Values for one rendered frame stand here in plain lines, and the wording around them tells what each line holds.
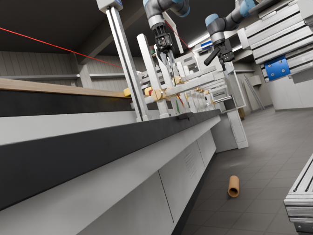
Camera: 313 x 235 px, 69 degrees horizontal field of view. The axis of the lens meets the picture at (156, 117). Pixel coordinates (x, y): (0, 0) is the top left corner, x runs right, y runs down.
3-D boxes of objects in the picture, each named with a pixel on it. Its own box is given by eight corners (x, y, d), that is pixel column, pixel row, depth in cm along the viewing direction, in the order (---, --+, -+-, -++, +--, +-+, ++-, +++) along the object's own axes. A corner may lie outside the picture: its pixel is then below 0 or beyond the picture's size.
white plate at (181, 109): (187, 114, 141) (182, 98, 141) (176, 115, 116) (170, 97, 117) (186, 114, 141) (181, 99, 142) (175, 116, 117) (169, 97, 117)
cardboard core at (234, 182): (237, 174, 201) (237, 185, 173) (240, 183, 201) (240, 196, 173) (228, 176, 204) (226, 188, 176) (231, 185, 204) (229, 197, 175)
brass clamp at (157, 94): (171, 98, 117) (168, 89, 117) (163, 97, 104) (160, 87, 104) (160, 102, 119) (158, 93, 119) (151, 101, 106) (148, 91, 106)
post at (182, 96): (193, 120, 157) (173, 55, 159) (192, 121, 153) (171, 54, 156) (188, 122, 158) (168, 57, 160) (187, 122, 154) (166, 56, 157)
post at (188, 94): (199, 118, 180) (181, 61, 183) (198, 119, 177) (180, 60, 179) (194, 120, 181) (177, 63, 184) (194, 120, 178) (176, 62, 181)
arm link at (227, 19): (246, 23, 126) (230, 24, 122) (233, 32, 136) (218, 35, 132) (241, 9, 126) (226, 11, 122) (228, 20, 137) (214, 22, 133)
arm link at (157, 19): (148, 24, 115) (164, 20, 115) (151, 33, 115) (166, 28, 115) (147, 17, 108) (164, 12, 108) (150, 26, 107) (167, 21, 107)
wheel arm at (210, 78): (215, 82, 106) (213, 73, 106) (214, 81, 103) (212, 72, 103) (134, 110, 121) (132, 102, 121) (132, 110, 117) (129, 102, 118)
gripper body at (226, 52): (234, 58, 121) (227, 36, 121) (219, 64, 123) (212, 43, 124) (235, 60, 128) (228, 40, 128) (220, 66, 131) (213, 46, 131)
